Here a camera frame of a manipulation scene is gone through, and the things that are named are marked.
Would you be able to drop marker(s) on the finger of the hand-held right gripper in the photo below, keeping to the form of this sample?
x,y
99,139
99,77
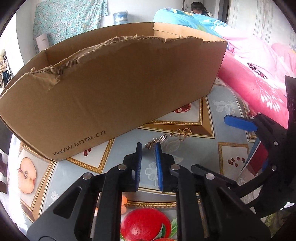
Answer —
x,y
240,122
225,180

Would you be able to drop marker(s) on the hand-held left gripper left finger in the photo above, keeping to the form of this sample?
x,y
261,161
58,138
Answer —
x,y
138,166

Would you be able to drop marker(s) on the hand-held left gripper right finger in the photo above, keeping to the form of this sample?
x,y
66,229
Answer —
x,y
159,166

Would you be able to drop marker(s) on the torn brown cardboard box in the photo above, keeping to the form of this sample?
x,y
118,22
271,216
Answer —
x,y
115,92

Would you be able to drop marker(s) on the fruit print tablecloth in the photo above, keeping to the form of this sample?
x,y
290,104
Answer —
x,y
208,143

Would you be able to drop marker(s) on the pink floral quilt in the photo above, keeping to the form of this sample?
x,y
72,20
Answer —
x,y
254,81

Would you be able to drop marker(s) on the white wardrobe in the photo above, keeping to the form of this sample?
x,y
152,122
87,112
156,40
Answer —
x,y
259,20

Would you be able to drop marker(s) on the blue quilt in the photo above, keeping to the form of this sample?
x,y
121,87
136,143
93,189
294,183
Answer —
x,y
185,18

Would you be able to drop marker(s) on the blue water jug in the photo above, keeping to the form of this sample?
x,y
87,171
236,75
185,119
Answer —
x,y
121,17

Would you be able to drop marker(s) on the white rolled sheet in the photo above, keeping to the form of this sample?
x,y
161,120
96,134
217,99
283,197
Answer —
x,y
42,42

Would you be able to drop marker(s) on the teal floral curtain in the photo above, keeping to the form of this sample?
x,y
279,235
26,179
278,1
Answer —
x,y
69,20

